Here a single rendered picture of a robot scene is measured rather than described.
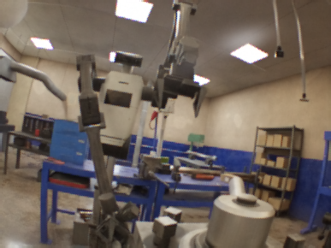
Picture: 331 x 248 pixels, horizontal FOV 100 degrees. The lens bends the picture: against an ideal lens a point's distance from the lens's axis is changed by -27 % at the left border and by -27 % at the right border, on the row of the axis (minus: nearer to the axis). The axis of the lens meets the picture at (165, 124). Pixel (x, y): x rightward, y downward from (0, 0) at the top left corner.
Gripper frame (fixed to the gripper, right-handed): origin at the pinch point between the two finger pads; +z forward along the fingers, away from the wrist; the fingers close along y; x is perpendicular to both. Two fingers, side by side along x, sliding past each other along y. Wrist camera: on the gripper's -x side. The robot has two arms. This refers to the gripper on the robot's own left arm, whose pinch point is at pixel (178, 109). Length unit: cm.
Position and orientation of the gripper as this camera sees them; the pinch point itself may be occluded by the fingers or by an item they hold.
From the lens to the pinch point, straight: 48.0
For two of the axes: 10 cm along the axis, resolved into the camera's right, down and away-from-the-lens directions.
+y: 9.7, 1.9, 1.4
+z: -0.8, 8.2, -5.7
